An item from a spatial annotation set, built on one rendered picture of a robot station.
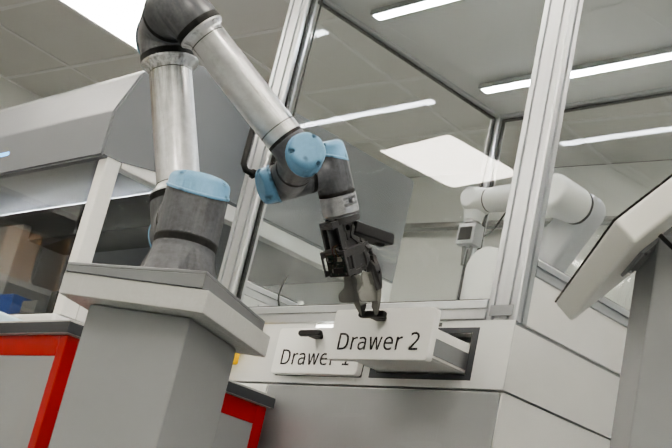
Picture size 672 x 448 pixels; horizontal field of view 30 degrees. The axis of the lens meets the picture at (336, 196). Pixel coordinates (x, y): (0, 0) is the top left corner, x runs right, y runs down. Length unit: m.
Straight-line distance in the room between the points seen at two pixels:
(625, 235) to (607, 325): 0.88
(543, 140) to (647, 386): 0.78
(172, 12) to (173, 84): 0.15
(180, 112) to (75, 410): 0.64
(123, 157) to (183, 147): 1.14
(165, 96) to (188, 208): 0.32
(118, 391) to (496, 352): 0.82
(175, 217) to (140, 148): 1.38
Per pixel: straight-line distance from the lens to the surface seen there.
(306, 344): 2.94
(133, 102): 3.62
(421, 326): 2.53
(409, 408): 2.68
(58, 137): 3.79
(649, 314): 2.12
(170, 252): 2.21
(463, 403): 2.58
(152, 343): 2.13
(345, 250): 2.49
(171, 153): 2.44
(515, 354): 2.56
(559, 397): 2.68
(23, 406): 2.70
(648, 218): 1.97
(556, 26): 2.83
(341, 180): 2.50
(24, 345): 2.78
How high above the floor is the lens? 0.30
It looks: 18 degrees up
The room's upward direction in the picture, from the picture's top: 13 degrees clockwise
